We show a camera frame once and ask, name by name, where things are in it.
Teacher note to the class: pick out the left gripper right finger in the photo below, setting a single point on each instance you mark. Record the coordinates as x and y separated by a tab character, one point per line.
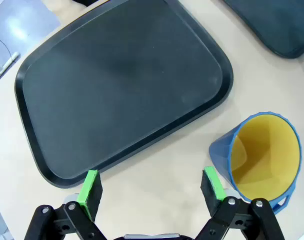
214	195

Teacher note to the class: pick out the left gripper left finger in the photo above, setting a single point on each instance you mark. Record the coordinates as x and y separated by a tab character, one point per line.
88	195

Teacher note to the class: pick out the blue mug yellow inside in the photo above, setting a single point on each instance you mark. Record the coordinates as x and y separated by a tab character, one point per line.
264	152

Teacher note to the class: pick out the person's right hand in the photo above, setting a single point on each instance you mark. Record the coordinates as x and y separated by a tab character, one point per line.
62	11

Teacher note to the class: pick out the black plastic tray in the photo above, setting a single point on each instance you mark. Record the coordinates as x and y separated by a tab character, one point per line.
117	87
279	25

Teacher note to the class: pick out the white table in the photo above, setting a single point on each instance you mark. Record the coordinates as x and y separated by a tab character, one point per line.
5	67

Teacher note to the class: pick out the person in black t-shirt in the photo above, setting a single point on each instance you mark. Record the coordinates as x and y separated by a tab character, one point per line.
84	2

